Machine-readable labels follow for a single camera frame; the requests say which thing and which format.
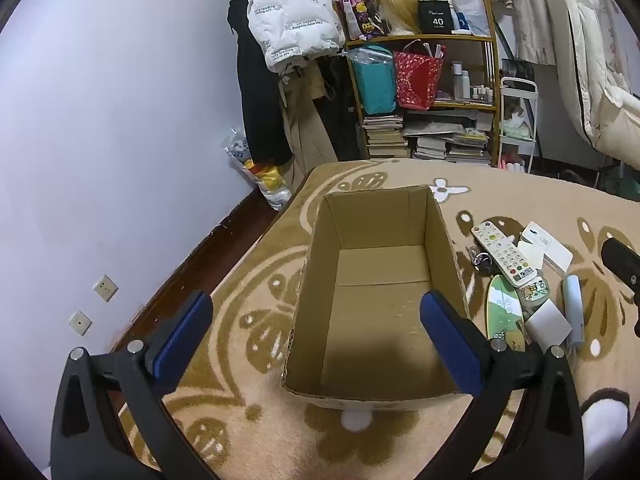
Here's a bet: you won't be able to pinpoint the white metal cart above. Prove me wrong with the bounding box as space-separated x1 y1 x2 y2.
499 76 538 173

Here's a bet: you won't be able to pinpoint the red patterned gift bag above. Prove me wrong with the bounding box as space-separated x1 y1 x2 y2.
393 40 445 111

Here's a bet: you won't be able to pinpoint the blonde wig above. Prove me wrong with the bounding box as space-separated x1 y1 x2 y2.
375 0 421 36

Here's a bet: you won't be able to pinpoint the white wall socket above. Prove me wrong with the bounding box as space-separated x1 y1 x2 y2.
92 274 119 302
68 310 93 337

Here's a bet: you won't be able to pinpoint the white plastic bag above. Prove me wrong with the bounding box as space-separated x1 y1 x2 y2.
447 0 491 36

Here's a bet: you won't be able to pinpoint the black hanging garment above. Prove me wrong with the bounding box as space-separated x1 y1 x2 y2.
315 55 362 161

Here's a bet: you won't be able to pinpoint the clear plastic bag with goods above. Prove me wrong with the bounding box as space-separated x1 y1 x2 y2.
222 127 293 211

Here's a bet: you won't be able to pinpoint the pile of magazines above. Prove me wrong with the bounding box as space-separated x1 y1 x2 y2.
402 110 493 165

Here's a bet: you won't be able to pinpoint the bunch of keys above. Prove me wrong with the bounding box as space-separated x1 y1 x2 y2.
467 245 496 277

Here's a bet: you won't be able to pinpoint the beige hanging trousers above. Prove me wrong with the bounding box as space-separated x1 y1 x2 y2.
280 62 341 191

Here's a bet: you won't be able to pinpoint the white power adapter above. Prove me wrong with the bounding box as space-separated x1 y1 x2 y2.
524 300 572 348

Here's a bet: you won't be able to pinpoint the white remote control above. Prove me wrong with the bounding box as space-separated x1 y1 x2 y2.
471 220 542 290

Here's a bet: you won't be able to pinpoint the purple patterned bag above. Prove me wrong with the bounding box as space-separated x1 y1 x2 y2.
334 0 386 41

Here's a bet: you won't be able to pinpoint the yellow wooden shelf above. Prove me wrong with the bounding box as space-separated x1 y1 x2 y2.
345 0 501 161

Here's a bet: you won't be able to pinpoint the teal bag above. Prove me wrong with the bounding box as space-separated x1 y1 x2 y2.
352 55 398 115

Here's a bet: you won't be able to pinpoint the white rounded square case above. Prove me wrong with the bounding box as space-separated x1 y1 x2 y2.
516 240 544 272

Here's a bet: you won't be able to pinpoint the black hanging coat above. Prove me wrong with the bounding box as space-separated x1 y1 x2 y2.
227 0 293 166

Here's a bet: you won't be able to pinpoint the brown cardboard box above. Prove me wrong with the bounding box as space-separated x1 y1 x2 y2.
281 185 473 411

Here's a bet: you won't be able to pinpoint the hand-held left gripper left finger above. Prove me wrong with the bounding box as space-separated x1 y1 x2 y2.
50 290 216 480

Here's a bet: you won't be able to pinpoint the black box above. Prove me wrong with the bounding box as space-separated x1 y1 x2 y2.
417 0 456 33

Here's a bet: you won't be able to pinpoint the white box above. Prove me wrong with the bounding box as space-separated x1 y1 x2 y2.
520 221 574 277

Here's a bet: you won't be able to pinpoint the white puffer jacket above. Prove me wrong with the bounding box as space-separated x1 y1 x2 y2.
246 0 346 73

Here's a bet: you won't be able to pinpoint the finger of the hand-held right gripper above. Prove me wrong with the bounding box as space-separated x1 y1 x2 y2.
601 236 640 337

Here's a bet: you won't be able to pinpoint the stack of books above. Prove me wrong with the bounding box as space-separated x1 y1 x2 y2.
362 114 408 158

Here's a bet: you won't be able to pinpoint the cream patterned curtain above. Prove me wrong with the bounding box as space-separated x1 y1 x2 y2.
305 0 581 66

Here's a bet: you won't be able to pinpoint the round cartoon print tin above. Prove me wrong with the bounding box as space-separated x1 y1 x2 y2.
517 282 551 306

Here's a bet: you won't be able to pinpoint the cream padded chair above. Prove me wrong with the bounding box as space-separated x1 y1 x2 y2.
542 0 640 171

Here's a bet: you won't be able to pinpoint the green white packet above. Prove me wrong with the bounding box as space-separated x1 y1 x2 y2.
486 274 527 348

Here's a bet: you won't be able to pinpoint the dark picture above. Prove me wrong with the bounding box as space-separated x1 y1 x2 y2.
501 58 536 81

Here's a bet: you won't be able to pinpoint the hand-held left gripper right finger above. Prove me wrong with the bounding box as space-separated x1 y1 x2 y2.
419 290 586 480

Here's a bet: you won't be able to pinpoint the light blue tube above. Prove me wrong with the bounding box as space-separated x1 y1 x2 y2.
562 275 584 350

